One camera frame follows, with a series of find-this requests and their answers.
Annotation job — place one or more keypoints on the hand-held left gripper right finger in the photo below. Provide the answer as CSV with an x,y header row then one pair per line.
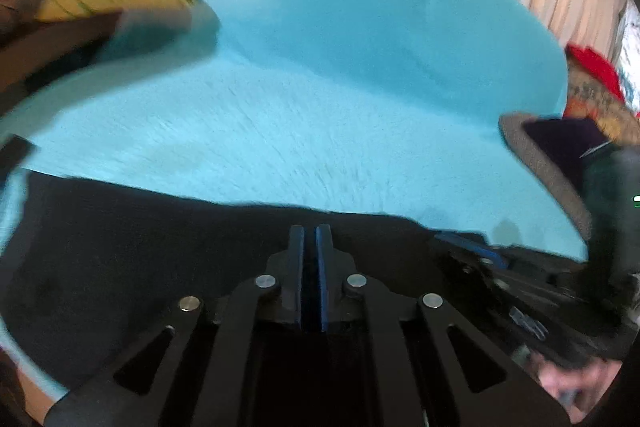
x,y
322,272

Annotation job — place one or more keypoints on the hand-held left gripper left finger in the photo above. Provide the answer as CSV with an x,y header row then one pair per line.
x,y
297,272

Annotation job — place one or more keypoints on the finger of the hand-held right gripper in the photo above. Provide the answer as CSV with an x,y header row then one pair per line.
x,y
470,246

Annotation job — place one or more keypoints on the black pants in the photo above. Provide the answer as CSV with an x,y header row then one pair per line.
x,y
125,257

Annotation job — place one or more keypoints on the person's right hand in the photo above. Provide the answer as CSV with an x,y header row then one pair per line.
x,y
575,382

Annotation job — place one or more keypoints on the dark purple cloth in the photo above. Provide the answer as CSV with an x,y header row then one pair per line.
x,y
560,147

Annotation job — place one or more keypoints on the patterned multicolour cloth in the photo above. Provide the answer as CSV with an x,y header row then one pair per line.
x,y
585,102

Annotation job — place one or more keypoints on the turquoise fleece blanket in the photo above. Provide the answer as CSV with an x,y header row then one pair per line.
x,y
350,82

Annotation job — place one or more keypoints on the red cloth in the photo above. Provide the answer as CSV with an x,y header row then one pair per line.
x,y
595,67

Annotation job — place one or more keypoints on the black smartphone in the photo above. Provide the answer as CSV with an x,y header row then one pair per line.
x,y
12,154

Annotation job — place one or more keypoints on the brown wooden bed frame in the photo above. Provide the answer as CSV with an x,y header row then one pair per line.
x,y
50,52

